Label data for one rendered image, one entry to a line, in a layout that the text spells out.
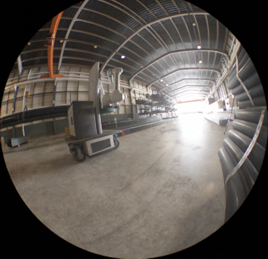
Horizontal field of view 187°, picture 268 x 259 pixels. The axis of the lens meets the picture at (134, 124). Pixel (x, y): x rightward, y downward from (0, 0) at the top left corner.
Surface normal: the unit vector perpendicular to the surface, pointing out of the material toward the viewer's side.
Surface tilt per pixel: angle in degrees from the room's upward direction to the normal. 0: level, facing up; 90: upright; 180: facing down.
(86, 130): 90
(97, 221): 0
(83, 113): 90
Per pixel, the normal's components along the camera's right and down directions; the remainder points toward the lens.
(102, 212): -0.11, -0.99
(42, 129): 0.73, -0.04
